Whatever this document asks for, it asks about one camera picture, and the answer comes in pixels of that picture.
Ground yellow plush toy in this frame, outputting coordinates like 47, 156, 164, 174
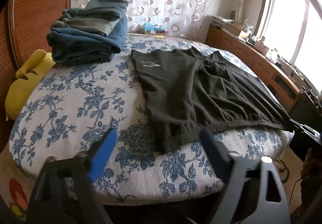
4, 49, 55, 120

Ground long wooden cabinet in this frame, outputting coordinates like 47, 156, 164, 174
204, 24, 322, 124

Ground blue tissue box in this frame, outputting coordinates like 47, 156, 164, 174
143, 23, 165, 36

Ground folded blue jeans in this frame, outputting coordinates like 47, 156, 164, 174
46, 16, 128, 66

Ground bright window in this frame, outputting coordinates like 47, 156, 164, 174
257, 0, 321, 92

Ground blue floral bed cover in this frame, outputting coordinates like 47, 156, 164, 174
7, 33, 295, 206

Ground black pants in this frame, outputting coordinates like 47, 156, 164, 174
131, 47, 291, 154

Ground folded grey-green jeans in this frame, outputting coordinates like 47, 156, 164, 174
51, 0, 129, 36

